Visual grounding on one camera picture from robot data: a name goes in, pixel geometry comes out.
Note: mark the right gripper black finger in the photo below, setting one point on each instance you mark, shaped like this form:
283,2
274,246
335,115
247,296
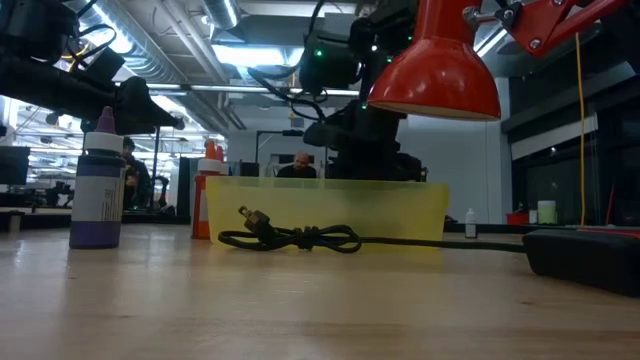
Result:
367,165

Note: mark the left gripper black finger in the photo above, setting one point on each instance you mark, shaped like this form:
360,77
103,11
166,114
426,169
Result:
142,110

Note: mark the large orange food coloring bottle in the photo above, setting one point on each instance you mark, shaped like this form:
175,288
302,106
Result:
210,166

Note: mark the large pink food coloring bottle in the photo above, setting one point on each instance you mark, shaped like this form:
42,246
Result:
220,152

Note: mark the large purple food coloring bottle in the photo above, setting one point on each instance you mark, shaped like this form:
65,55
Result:
97,200

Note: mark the small white-capped dropper bottle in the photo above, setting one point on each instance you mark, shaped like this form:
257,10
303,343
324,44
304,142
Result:
470,225

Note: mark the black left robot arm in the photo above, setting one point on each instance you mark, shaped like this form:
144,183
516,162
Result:
30,30

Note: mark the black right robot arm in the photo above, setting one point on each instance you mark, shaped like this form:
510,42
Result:
327,65

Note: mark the yellow translucent plastic bin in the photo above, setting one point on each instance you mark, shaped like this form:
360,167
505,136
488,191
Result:
350,210

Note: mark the person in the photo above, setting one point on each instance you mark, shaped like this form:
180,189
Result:
134,175
300,164

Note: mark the long fluorescent light strip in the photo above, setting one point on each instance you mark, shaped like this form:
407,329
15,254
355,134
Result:
225,88

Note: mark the red desk lamp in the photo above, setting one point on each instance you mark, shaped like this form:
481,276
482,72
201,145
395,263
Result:
440,75

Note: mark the black monitor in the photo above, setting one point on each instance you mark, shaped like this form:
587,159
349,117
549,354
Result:
12,165

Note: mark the bright ceiling light panel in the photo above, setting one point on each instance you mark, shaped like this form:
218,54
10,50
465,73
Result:
250,55

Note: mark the small red box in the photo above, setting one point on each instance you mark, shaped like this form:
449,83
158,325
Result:
517,219

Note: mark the pale green cup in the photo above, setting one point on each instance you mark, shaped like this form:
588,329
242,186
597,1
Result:
546,212

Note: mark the black gantry frame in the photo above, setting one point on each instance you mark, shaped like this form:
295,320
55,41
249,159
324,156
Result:
292,133

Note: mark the silver ventilation duct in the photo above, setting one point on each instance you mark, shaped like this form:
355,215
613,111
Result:
222,12

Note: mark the black aluminium table frame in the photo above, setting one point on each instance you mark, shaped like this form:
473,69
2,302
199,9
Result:
510,228

